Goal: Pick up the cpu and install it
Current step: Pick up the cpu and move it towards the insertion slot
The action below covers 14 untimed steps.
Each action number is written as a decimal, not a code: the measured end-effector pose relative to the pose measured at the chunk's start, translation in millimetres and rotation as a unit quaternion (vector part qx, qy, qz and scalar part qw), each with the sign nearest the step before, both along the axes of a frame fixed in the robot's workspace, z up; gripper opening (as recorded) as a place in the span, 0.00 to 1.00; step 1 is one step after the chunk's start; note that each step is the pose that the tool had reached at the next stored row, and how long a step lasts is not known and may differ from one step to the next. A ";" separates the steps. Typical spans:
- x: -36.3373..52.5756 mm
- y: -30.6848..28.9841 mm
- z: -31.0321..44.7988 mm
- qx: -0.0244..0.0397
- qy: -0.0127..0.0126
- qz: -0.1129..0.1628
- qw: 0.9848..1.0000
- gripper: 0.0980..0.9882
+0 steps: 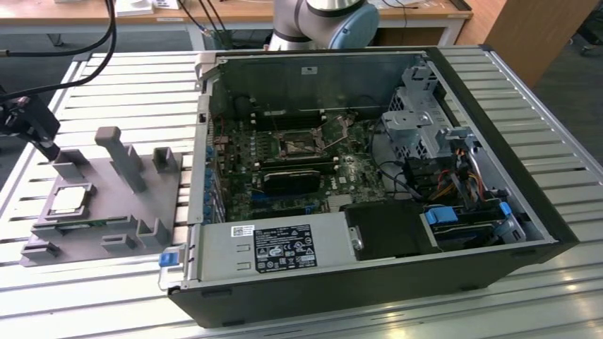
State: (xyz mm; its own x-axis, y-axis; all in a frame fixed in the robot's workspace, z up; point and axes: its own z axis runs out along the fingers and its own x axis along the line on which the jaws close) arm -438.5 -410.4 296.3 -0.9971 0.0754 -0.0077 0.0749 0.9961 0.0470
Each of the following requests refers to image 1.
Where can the black graphics card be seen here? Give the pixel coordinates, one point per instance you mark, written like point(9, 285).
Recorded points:
point(292, 183)

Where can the blue disk carrier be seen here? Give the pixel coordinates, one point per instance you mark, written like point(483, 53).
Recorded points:
point(440, 215)

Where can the large white box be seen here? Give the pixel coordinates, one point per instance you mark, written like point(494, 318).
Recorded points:
point(133, 8)

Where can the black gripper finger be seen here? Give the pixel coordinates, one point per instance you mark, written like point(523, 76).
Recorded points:
point(47, 120)

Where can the metal locking lever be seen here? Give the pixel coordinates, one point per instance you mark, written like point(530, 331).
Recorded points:
point(272, 120)

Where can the wooden cabinet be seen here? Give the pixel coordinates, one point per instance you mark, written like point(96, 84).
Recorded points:
point(527, 35)

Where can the grey parts rack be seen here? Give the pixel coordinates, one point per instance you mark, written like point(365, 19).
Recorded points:
point(108, 197)

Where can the silver CPU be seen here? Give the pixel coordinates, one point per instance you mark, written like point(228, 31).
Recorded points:
point(69, 199)

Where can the silver chipset heat sink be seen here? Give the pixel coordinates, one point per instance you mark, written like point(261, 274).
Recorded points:
point(339, 202)

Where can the black PC case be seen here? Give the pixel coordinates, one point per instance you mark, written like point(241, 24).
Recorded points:
point(357, 300)

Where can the black RAM slot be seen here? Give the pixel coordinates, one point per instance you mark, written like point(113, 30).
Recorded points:
point(292, 117)
point(292, 120)
point(293, 162)
point(292, 113)
point(292, 124)
point(293, 166)
point(293, 169)

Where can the CPU socket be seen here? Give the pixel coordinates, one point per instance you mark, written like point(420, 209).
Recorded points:
point(299, 146)

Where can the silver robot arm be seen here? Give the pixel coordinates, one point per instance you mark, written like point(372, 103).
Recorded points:
point(301, 21)

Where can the silver power supply unit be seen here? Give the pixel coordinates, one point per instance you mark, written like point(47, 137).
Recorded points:
point(221, 243)

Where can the green RAM stick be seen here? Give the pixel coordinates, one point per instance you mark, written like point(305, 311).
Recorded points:
point(96, 223)

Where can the green motherboard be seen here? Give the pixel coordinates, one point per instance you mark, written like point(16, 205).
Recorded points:
point(363, 166)

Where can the wooden desk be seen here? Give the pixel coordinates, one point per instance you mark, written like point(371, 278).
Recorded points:
point(424, 16)
point(71, 17)

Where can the blue case latch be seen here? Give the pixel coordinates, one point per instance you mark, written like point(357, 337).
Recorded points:
point(171, 259)

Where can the small white box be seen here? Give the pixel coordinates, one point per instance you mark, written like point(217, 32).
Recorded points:
point(167, 3)

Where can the silver drive cage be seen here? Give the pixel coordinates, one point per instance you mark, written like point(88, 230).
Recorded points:
point(404, 123)

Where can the black plastic shroud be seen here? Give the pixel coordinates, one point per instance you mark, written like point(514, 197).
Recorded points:
point(385, 229)

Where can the blue drive latch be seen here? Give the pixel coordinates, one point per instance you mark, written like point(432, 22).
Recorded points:
point(504, 208)

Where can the black office chair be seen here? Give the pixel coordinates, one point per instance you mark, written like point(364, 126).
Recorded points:
point(594, 35)

